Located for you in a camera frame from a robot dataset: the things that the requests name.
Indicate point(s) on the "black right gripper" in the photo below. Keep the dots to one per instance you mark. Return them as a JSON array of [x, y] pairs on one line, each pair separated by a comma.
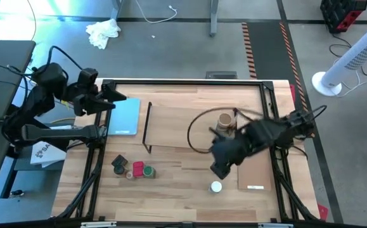
[[230, 149]]

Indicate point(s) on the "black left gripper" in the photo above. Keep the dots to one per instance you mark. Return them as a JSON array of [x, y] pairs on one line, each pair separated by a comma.
[[89, 95]]

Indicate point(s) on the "furikake seasoning glass jar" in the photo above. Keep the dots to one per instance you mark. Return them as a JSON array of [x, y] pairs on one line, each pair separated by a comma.
[[225, 121]]

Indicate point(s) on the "dark brown spice jar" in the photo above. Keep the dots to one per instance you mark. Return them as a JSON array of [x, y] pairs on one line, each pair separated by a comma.
[[119, 170]]

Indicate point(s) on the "green oregano spice jar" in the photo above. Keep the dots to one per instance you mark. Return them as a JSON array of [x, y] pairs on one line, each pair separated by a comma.
[[148, 171]]

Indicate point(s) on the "red smoked paprika tin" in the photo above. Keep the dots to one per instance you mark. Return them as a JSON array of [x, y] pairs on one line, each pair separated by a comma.
[[138, 168]]

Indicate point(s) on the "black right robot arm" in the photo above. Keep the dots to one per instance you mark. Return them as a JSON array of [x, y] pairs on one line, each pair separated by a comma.
[[281, 131]]

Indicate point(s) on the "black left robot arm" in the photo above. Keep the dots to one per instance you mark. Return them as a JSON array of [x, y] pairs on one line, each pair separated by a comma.
[[59, 133]]

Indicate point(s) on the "black metal wood-top shelf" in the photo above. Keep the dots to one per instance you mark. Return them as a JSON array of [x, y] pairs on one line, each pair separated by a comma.
[[170, 126]]

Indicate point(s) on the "small white sticker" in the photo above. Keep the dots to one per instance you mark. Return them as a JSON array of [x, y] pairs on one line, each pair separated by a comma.
[[255, 187]]

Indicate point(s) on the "white crumpled cloth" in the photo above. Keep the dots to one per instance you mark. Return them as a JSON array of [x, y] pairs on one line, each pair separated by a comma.
[[102, 31]]

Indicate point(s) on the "white printed paper box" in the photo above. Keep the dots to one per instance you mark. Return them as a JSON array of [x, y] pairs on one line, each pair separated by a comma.
[[45, 154]]

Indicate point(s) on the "black floor device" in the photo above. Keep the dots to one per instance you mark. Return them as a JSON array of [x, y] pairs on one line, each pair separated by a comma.
[[221, 75]]

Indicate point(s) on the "red tag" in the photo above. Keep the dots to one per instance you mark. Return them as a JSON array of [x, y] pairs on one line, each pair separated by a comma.
[[293, 93], [322, 211]]

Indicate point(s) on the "dark floor mat orange stripes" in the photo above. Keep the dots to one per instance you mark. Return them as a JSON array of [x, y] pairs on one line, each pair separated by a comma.
[[265, 47]]

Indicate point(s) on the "white tower fan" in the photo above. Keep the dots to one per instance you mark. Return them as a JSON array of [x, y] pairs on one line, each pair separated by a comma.
[[351, 60]]

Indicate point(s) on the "black and red box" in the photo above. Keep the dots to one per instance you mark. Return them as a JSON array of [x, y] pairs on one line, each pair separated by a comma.
[[343, 12]]

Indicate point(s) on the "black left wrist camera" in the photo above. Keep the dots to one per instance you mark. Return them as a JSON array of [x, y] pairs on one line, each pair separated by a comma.
[[87, 77]]

